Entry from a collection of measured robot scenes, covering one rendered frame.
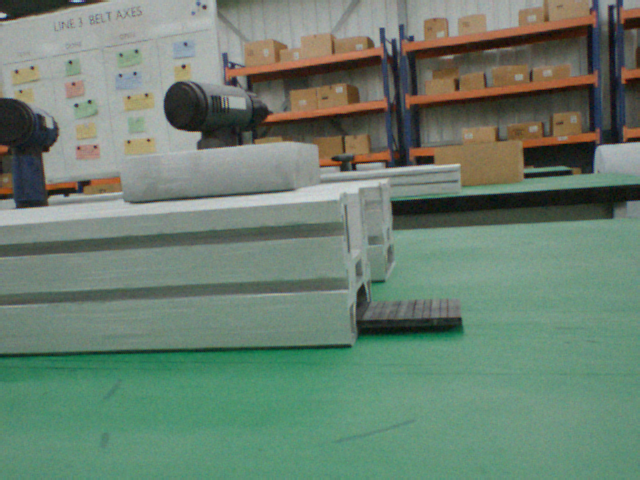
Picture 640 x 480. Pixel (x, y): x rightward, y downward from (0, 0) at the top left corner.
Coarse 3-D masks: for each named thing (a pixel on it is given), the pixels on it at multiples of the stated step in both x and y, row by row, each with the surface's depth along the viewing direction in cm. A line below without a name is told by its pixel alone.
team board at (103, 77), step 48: (144, 0) 347; (192, 0) 338; (0, 48) 382; (48, 48) 371; (96, 48) 361; (144, 48) 351; (192, 48) 341; (48, 96) 376; (96, 96) 365; (144, 96) 355; (96, 144) 370; (144, 144) 360; (192, 144) 350
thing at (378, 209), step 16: (272, 192) 53; (288, 192) 53; (368, 192) 51; (384, 192) 58; (32, 208) 69; (48, 208) 66; (64, 208) 58; (80, 208) 57; (368, 208) 53; (384, 208) 59; (368, 224) 52; (384, 224) 54; (368, 240) 53; (384, 240) 53; (368, 256) 52; (384, 256) 54; (384, 272) 52
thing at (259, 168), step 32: (128, 160) 55; (160, 160) 54; (192, 160) 54; (224, 160) 53; (256, 160) 53; (288, 160) 52; (128, 192) 55; (160, 192) 55; (192, 192) 54; (224, 192) 54; (256, 192) 53
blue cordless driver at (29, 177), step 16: (0, 112) 74; (16, 112) 74; (32, 112) 76; (0, 128) 74; (16, 128) 74; (32, 128) 75; (48, 128) 81; (16, 144) 75; (32, 144) 79; (48, 144) 84; (16, 160) 78; (32, 160) 79; (16, 176) 78; (32, 176) 78; (16, 192) 78; (32, 192) 78; (16, 208) 79
